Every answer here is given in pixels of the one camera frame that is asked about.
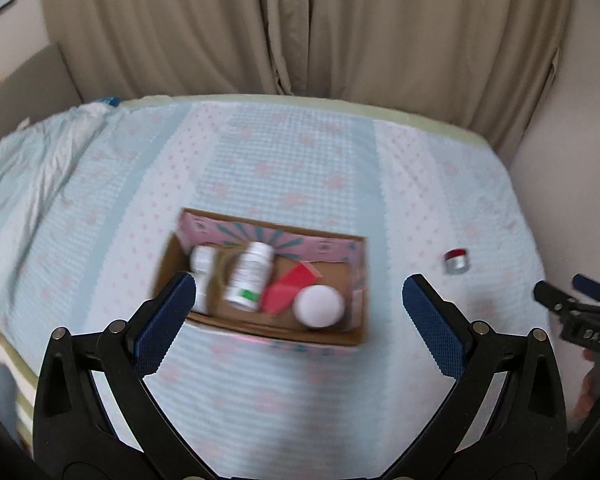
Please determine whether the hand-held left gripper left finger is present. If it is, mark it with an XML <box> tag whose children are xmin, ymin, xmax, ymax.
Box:
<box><xmin>32</xmin><ymin>271</ymin><xmax>216</xmax><ymax>480</ymax></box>

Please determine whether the round white lid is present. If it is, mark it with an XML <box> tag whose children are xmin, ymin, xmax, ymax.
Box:
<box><xmin>293</xmin><ymin>284</ymin><xmax>345</xmax><ymax>330</ymax></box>

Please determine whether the white jar with black lid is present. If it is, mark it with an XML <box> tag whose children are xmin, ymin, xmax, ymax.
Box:
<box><xmin>191</xmin><ymin>272</ymin><xmax>215</xmax><ymax>314</ymax></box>

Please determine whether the cardboard box with pink lining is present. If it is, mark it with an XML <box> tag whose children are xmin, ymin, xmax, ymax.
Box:
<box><xmin>152</xmin><ymin>207</ymin><xmax>370</xmax><ymax>357</ymax></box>

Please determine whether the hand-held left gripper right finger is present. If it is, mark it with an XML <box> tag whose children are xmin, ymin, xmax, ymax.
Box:
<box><xmin>380</xmin><ymin>273</ymin><xmax>567</xmax><ymax>480</ymax></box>

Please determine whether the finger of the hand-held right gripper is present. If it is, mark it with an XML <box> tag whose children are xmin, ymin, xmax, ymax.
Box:
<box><xmin>572</xmin><ymin>273</ymin><xmax>600</xmax><ymax>307</ymax></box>
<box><xmin>532</xmin><ymin>281</ymin><xmax>588</xmax><ymax>317</ymax></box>

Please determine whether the light blue checked bed sheet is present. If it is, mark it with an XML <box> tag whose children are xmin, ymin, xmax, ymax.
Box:
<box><xmin>0</xmin><ymin>95</ymin><xmax>552</xmax><ymax>480</ymax></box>

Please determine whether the person's right hand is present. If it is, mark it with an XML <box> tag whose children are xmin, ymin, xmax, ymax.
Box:
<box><xmin>574</xmin><ymin>347</ymin><xmax>600</xmax><ymax>423</ymax></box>

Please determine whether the beige curtain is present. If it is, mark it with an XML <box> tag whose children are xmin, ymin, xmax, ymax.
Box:
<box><xmin>37</xmin><ymin>0</ymin><xmax>578</xmax><ymax>158</ymax></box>

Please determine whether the red box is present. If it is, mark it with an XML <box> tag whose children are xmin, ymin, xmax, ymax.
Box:
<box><xmin>260</xmin><ymin>263</ymin><xmax>322</xmax><ymax>317</ymax></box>

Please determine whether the white pill bottle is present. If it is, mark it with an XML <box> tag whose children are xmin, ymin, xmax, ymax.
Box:
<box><xmin>223</xmin><ymin>241</ymin><xmax>275</xmax><ymax>311</ymax></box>

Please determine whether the striped green bedding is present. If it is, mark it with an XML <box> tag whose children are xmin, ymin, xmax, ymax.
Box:
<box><xmin>0</xmin><ymin>337</ymin><xmax>37</xmax><ymax>443</ymax></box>

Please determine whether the small red and silver jar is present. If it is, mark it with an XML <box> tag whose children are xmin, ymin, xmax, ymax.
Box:
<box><xmin>443</xmin><ymin>248</ymin><xmax>471</xmax><ymax>276</ymax></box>

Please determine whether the grey padded headboard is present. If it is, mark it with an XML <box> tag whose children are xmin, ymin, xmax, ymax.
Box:
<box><xmin>0</xmin><ymin>43</ymin><xmax>82</xmax><ymax>128</ymax></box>

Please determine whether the crumpled white cloth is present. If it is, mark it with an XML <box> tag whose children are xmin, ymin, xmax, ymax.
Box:
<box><xmin>0</xmin><ymin>102</ymin><xmax>117</xmax><ymax>266</ymax></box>

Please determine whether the pale green mattress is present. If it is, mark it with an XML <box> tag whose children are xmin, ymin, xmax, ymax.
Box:
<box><xmin>124</xmin><ymin>93</ymin><xmax>497</xmax><ymax>147</ymax></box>

